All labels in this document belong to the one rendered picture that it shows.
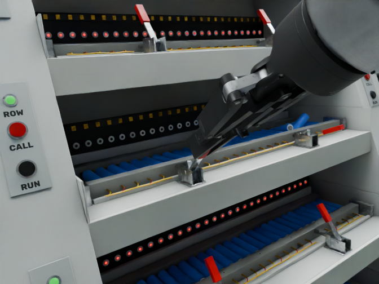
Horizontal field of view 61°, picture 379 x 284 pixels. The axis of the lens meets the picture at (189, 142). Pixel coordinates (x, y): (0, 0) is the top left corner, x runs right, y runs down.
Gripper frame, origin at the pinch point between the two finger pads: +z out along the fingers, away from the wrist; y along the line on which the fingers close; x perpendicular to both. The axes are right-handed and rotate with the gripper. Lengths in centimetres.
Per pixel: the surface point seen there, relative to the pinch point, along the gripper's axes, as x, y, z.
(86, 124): 12.4, -9.2, 18.8
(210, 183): -4.8, 1.6, 6.4
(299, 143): -2.5, 25.6, 9.2
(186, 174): -2.5, -1.0, 7.3
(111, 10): 36.7, 2.8, 18.7
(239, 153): -0.9, 12.6, 11.0
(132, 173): 0.5, -7.3, 10.7
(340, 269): -25.4, 22.9, 10.8
